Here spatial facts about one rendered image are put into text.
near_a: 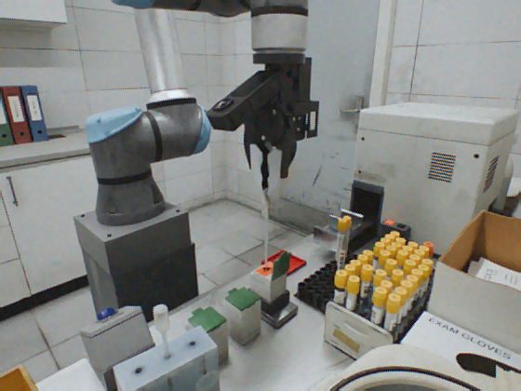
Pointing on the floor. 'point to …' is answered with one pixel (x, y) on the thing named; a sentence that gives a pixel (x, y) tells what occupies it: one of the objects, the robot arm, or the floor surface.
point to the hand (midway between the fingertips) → (267, 196)
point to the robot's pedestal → (145, 282)
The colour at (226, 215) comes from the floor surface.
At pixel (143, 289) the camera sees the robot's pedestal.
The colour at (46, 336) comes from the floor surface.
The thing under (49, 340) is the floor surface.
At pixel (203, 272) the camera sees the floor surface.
